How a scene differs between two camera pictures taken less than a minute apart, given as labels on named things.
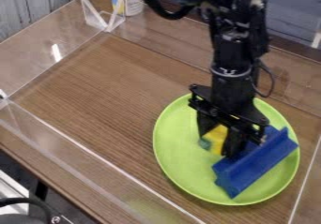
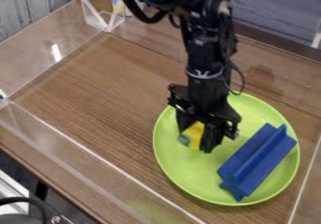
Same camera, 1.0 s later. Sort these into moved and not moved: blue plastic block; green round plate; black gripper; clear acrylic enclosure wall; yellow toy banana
Moved: yellow toy banana; black gripper
Not moved: green round plate; blue plastic block; clear acrylic enclosure wall
